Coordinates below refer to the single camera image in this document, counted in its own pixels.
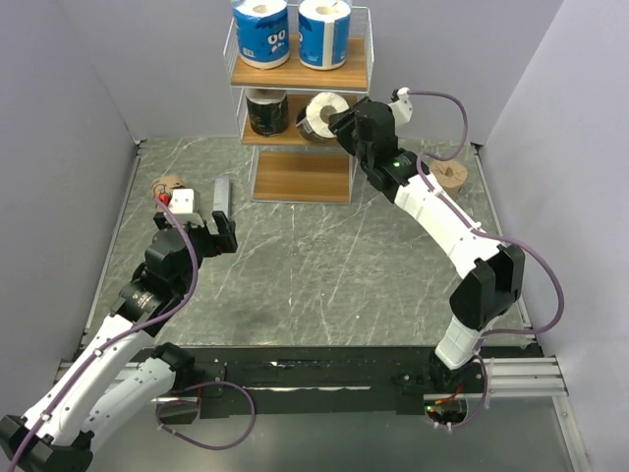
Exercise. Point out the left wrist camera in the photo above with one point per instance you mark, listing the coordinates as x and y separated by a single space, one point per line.
184 215

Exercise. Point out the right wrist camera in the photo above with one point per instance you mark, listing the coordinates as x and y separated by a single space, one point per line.
401 106

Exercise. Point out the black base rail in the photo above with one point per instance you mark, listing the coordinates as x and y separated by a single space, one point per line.
334 379

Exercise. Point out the blue cartoon paper towel roll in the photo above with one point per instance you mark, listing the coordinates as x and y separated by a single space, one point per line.
262 29

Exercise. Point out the wire shelf with wooden boards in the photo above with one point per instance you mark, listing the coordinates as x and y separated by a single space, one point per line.
292 65

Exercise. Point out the blue-wrapped paper towel roll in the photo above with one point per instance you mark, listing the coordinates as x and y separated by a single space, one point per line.
324 28

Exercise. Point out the silver Protefix box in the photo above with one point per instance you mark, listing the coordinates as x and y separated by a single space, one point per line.
222 199

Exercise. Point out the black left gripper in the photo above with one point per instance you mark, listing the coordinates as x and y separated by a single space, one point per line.
225 228

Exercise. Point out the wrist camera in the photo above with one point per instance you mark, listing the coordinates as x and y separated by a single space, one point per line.
184 215
401 106

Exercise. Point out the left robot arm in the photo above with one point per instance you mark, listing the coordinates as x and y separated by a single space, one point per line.
63 429

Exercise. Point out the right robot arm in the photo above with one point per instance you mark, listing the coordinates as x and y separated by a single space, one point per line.
491 273

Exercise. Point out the brown paper roll with drawing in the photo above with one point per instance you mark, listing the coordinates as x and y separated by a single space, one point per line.
164 186

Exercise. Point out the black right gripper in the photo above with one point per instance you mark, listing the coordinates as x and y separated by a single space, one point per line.
341 123

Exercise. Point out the black-wrapped paper roll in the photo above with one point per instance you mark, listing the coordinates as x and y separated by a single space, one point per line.
268 110
312 120

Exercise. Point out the brown paper roll with label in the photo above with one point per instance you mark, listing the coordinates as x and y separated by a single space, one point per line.
451 176

